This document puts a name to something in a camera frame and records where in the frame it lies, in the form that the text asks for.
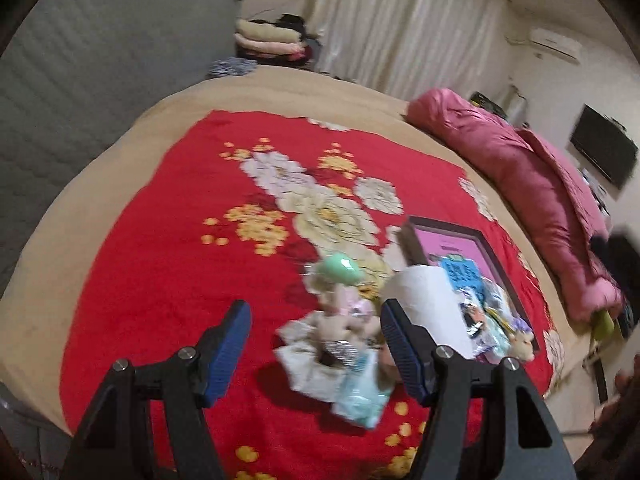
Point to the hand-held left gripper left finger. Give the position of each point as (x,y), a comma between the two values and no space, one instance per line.
(225,355)

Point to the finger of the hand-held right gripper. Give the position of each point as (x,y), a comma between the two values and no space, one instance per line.
(615,252)

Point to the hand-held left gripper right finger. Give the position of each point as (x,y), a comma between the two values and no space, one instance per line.
(407,355)

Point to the teal tissue pack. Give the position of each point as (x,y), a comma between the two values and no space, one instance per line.
(362,392)

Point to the leopard print cloth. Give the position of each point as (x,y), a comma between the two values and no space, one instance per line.
(340,349)

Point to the car print wet wipes pack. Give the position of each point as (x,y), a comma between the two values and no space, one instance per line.
(472,320)

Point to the beige plush with pink bow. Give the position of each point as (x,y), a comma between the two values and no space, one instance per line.
(345,312)

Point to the white patterned cloth pouch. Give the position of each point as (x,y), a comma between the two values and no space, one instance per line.
(305,365)

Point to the mint green egg-shaped toy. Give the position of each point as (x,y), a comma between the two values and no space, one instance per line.
(337,270)

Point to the white and orange plush toy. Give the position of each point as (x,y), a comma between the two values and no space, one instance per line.
(522,350)

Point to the dark framed pink box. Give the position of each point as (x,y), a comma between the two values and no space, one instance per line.
(450,247)

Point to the purple and white bunny plush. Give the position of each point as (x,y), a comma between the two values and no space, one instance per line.
(520,327)

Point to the person's right hand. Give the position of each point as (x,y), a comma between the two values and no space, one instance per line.
(617,410)

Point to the small beige plush toy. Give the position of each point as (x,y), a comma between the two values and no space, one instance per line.
(386,362)

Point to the white paper towel roll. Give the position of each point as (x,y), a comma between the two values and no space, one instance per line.
(430,295)

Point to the yellow-green object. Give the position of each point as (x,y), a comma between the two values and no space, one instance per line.
(602,325)

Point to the black television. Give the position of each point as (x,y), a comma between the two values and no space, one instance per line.
(605,145)

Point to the red floral blanket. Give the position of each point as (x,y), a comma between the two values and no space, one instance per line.
(165,260)

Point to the pink quilt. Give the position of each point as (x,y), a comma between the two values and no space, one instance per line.
(525,180)

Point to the black bag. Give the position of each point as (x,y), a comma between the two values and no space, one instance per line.
(485,102)

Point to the white air conditioner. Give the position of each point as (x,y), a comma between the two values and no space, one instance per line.
(555,42)

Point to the beige bed sheet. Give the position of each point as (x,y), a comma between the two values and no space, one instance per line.
(300,95)

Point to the blue patterned cloth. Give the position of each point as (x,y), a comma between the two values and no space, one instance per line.
(230,66)

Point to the white curtain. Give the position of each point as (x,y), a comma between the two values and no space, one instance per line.
(400,25)

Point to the red folded cloth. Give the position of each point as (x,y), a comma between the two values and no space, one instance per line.
(309,52)

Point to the grey quilted headboard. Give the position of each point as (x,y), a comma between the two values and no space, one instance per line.
(100,60)

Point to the cream folded blanket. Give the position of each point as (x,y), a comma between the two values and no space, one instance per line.
(265,32)

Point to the black garment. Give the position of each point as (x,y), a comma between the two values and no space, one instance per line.
(292,22)

